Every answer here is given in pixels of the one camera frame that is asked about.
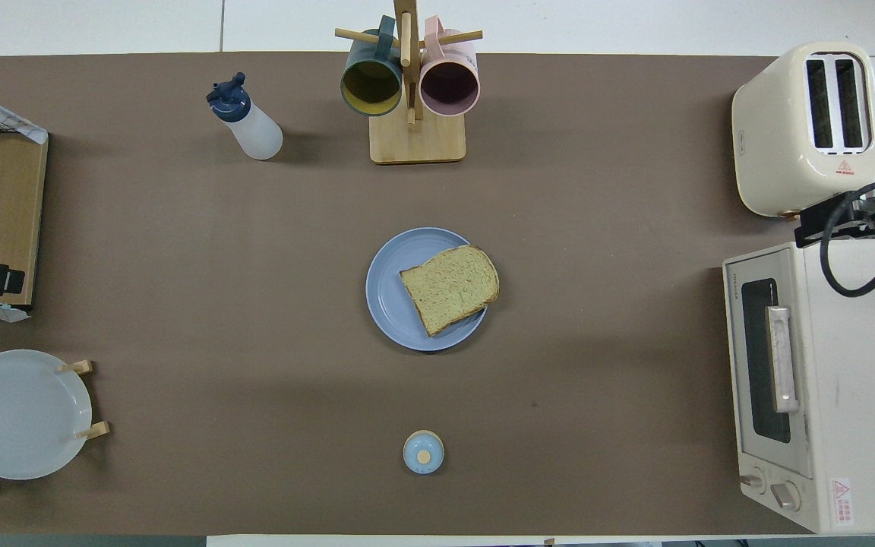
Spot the blue round plate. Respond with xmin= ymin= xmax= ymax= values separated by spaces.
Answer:
xmin=365 ymin=227 xmax=490 ymax=352

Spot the brown table mat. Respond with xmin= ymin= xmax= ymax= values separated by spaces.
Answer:
xmin=0 ymin=52 xmax=875 ymax=536

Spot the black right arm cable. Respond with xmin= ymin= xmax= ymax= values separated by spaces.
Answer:
xmin=820 ymin=179 xmax=875 ymax=298

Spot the cream two-slot toaster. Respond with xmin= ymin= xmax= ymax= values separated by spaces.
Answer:
xmin=731 ymin=40 xmax=875 ymax=221

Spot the dark teal mug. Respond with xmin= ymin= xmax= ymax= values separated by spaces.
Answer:
xmin=340 ymin=15 xmax=406 ymax=118

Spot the toasted bread slice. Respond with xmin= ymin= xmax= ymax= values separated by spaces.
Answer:
xmin=400 ymin=244 xmax=501 ymax=337

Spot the pale grey plate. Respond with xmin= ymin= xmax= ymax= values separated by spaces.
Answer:
xmin=0 ymin=349 xmax=93 ymax=480

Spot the white patterned shelf cloth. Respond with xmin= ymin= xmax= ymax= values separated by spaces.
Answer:
xmin=0 ymin=82 xmax=49 ymax=145

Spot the wooden mug tree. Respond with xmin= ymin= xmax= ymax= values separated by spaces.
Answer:
xmin=335 ymin=0 xmax=484 ymax=165

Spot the wooden shelf with wire basket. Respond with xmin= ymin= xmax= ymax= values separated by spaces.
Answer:
xmin=0 ymin=103 xmax=49 ymax=306

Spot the pink mug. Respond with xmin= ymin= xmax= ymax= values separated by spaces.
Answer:
xmin=418 ymin=17 xmax=480 ymax=118

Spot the wooden plate rack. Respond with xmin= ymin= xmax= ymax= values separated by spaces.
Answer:
xmin=0 ymin=359 xmax=110 ymax=479

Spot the squeeze bottle with blue cap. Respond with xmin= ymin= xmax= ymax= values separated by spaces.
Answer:
xmin=207 ymin=73 xmax=284 ymax=161

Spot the white toaster oven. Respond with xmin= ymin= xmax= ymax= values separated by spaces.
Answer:
xmin=722 ymin=239 xmax=875 ymax=534

